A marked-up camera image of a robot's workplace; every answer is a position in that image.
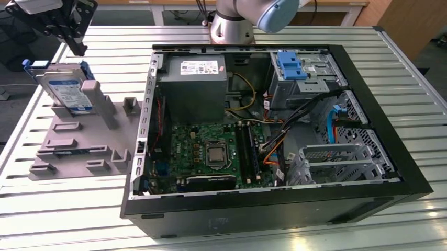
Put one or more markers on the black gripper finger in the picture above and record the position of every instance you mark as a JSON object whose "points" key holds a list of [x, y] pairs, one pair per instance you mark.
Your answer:
{"points": [[57, 31], [80, 36]]}

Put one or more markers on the hard disk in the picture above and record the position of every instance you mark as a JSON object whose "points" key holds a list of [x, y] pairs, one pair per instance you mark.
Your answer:
{"points": [[65, 94]]}

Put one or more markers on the silver disk bay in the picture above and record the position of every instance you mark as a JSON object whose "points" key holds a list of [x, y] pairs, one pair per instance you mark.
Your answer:
{"points": [[336, 164]]}

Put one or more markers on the black mesh waste basket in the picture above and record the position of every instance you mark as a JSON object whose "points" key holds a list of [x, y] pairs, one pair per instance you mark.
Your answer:
{"points": [[17, 60]]}

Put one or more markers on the grey floor box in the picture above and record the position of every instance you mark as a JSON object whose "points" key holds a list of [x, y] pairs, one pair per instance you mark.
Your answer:
{"points": [[2, 95]]}

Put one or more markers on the grey power supply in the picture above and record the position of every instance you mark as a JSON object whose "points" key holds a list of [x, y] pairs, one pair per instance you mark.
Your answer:
{"points": [[192, 99]]}

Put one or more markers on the RAM stick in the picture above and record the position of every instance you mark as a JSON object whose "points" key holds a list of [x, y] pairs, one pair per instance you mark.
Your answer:
{"points": [[253, 154], [70, 152]]}

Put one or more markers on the grey parts rack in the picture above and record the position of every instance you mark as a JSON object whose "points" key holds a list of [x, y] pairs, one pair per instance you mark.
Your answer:
{"points": [[90, 157]]}

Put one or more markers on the green motherboard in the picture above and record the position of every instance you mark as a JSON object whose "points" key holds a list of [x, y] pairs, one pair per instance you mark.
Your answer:
{"points": [[216, 133]]}

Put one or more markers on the CPU socket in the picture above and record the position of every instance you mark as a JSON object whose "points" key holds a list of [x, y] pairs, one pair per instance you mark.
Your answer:
{"points": [[214, 143]]}

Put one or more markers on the silver CPU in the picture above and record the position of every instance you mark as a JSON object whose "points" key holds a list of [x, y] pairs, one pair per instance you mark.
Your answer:
{"points": [[216, 154]]}

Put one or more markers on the blue plastic drive latch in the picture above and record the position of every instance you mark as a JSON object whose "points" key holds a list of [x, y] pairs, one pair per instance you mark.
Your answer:
{"points": [[290, 70]]}

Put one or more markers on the black graphics card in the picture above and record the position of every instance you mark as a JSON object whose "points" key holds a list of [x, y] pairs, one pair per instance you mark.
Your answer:
{"points": [[209, 183]]}

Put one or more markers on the metal optical drive cage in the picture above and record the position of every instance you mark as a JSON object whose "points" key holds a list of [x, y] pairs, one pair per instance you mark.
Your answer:
{"points": [[310, 86]]}

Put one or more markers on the wooden desk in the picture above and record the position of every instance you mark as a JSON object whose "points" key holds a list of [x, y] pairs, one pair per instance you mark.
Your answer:
{"points": [[324, 18]]}

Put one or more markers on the black PC case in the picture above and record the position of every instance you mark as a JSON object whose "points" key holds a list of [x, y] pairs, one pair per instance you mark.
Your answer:
{"points": [[244, 217]]}

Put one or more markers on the wooden cabinet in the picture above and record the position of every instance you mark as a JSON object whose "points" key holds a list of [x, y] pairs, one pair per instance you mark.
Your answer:
{"points": [[411, 26]]}

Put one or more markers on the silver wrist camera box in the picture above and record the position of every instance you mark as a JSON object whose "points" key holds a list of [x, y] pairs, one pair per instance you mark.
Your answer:
{"points": [[34, 6]]}

